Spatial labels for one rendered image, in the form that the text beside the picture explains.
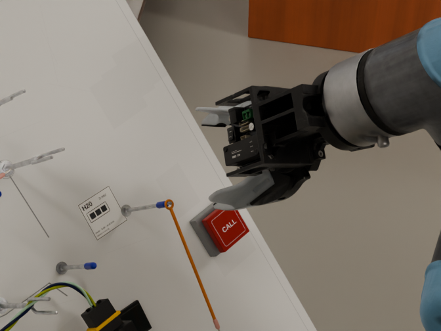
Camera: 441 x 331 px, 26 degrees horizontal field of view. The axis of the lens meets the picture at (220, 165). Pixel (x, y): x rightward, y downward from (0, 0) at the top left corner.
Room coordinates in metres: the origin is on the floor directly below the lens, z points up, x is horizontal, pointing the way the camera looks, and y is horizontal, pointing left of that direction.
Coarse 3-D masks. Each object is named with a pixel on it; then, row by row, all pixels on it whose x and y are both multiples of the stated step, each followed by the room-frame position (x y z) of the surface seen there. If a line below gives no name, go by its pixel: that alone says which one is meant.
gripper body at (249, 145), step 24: (264, 96) 0.65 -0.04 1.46; (288, 96) 0.62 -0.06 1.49; (312, 96) 0.61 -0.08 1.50; (240, 120) 0.65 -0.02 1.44; (264, 120) 0.62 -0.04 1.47; (288, 120) 0.62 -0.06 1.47; (312, 120) 0.59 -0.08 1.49; (240, 144) 0.62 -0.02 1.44; (264, 144) 0.61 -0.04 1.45; (288, 144) 0.62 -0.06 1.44; (312, 144) 0.63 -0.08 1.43; (336, 144) 0.59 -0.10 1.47; (240, 168) 0.60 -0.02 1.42; (264, 168) 0.61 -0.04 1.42; (288, 168) 0.63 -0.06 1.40; (312, 168) 0.62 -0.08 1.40
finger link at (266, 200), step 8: (304, 168) 0.63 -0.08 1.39; (272, 176) 0.64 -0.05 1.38; (280, 176) 0.63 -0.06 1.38; (288, 176) 0.63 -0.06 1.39; (296, 176) 0.63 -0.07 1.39; (304, 176) 0.62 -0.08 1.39; (280, 184) 0.63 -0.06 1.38; (288, 184) 0.62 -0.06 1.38; (296, 184) 0.62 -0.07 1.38; (264, 192) 0.63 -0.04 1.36; (272, 192) 0.63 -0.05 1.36; (280, 192) 0.62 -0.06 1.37; (288, 192) 0.62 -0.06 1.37; (256, 200) 0.64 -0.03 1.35; (264, 200) 0.64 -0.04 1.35; (272, 200) 0.63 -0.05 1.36; (280, 200) 0.63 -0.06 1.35
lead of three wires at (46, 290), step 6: (60, 282) 0.65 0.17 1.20; (66, 282) 0.66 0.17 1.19; (72, 282) 0.66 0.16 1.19; (48, 288) 0.64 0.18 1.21; (54, 288) 0.65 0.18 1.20; (78, 288) 0.66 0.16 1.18; (42, 294) 0.63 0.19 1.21; (84, 294) 0.66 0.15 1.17; (90, 300) 0.66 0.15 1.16; (30, 306) 0.61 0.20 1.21
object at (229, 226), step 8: (208, 216) 0.83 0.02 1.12; (216, 216) 0.83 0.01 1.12; (224, 216) 0.83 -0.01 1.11; (232, 216) 0.84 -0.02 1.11; (240, 216) 0.84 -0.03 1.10; (208, 224) 0.81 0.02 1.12; (216, 224) 0.82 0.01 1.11; (224, 224) 0.82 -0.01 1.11; (232, 224) 0.83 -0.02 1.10; (240, 224) 0.83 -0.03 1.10; (208, 232) 0.81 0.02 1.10; (216, 232) 0.81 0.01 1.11; (224, 232) 0.81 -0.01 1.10; (232, 232) 0.82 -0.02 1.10; (240, 232) 0.82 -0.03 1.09; (216, 240) 0.80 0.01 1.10; (224, 240) 0.81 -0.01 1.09; (232, 240) 0.81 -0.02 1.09; (224, 248) 0.80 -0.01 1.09
